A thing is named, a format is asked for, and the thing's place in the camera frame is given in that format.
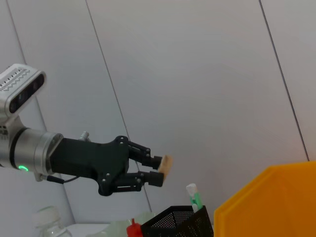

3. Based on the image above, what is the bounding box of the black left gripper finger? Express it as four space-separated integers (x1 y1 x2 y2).
127 140 164 171
108 170 165 194

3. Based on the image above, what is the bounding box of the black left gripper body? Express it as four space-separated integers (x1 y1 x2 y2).
50 135 131 197

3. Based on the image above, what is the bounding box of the small beige barcode eraser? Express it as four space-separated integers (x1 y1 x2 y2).
158 155 173 181

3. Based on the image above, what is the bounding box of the green utility knife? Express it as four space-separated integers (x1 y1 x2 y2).
186 183 204 213

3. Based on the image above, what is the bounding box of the red-orange fruit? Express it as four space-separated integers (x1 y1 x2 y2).
126 218 143 237

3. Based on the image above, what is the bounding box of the clear water bottle green label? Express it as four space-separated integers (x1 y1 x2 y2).
31 206 74 237

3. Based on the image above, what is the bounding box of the black mesh pen holder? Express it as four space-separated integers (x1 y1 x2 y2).
140 205 214 237

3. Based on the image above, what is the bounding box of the pale green glass fruit plate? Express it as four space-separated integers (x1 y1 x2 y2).
85 211 156 237

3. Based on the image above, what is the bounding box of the yellow plastic storage bin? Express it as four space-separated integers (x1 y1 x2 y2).
213 160 316 237

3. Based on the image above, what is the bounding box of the left gripper cable with plug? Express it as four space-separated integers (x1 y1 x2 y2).
39 131 91 185

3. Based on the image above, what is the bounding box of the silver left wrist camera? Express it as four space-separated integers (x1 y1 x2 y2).
0 63 47 129

